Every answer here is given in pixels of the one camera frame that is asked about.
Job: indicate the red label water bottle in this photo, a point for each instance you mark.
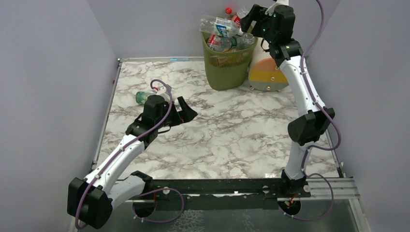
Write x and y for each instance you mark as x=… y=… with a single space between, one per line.
x=228 y=11

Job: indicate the clear unlabelled bottle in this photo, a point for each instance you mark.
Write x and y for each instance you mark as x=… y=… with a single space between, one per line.
x=247 y=41

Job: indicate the brown red tea bottle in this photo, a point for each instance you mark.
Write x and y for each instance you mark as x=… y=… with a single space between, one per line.
x=227 y=61

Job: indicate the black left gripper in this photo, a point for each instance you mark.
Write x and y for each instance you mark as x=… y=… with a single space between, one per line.
x=176 y=113

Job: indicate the red label bottle red cap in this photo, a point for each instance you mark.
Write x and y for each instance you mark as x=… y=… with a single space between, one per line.
x=240 y=13

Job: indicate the round drawer box gold knobs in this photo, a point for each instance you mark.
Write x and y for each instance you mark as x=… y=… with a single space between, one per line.
x=264 y=74

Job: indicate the green ribbed plastic bin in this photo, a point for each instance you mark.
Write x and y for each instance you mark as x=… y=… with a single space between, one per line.
x=226 y=70

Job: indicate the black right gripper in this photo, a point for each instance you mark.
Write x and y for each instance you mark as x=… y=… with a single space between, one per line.
x=256 y=16

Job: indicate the green Cestbon label water bottle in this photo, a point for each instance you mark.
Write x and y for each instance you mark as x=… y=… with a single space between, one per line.
x=223 y=44

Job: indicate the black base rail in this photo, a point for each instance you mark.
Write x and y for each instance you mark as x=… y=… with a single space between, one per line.
x=218 y=194

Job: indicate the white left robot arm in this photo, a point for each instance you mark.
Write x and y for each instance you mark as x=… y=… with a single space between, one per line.
x=92 y=199

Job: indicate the blue label bottle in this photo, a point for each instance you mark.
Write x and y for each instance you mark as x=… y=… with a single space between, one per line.
x=232 y=32

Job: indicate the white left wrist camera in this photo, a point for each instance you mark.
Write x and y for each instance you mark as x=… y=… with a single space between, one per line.
x=162 y=91

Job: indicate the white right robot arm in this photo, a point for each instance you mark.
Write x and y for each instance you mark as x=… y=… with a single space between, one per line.
x=313 y=116

